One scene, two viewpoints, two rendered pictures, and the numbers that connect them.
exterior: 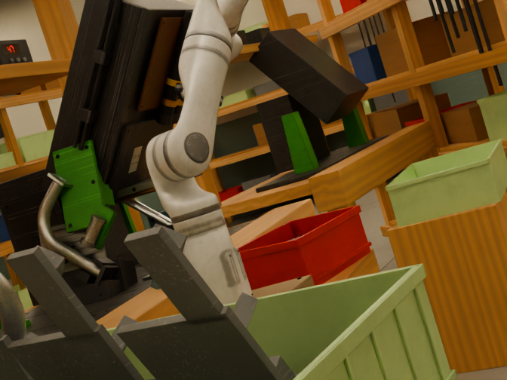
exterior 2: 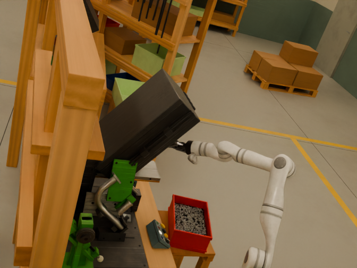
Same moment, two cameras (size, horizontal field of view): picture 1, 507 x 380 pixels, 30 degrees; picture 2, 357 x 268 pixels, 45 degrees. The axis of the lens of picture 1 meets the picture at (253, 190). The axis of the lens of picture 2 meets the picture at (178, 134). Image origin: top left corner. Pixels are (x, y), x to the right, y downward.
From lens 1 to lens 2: 213 cm
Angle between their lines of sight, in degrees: 49
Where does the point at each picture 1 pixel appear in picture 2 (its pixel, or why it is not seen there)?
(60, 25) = not seen: hidden behind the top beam
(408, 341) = not seen: outside the picture
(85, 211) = (121, 194)
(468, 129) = (118, 46)
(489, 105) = (141, 51)
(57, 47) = (52, 23)
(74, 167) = (124, 171)
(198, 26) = (280, 204)
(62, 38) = not seen: hidden behind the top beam
